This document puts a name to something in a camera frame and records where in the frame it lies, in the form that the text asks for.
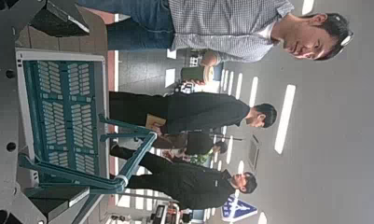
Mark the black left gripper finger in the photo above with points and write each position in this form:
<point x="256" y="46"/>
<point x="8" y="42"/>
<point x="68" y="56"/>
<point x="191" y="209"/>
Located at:
<point x="58" y="200"/>
<point x="60" y="28"/>

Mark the teal crate with grey rim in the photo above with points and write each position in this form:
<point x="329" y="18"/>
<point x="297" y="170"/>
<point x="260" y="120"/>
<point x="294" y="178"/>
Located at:
<point x="66" y="102"/>

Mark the bystander left hand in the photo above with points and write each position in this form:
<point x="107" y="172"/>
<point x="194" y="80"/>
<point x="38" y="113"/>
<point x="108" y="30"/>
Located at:
<point x="197" y="82"/>

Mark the bystander right hand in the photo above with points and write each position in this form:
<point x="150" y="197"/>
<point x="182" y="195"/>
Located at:
<point x="210" y="58"/>

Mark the small brown cardboard box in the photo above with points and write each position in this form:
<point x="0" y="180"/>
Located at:
<point x="155" y="121"/>

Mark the man in black with glasses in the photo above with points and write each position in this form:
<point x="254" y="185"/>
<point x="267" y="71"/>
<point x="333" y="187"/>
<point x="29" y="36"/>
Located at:
<point x="191" y="186"/>

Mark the green leafy plant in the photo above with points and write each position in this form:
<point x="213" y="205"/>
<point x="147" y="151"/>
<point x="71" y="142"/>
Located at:
<point x="201" y="158"/>

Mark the man in black holding box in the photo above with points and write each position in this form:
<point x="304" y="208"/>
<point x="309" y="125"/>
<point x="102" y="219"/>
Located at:
<point x="200" y="112"/>

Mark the man in checked shirt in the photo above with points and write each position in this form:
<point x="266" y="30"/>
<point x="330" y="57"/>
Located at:
<point x="225" y="25"/>

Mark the blue white triangular sign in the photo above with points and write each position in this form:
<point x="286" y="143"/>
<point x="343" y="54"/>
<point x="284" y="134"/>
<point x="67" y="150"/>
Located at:
<point x="237" y="210"/>

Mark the long white ceiling light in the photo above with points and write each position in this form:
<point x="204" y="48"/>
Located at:
<point x="285" y="118"/>
<point x="238" y="86"/>
<point x="307" y="6"/>
<point x="253" y="91"/>

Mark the square ceiling air vent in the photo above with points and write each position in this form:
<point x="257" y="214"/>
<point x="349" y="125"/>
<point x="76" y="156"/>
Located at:
<point x="254" y="152"/>

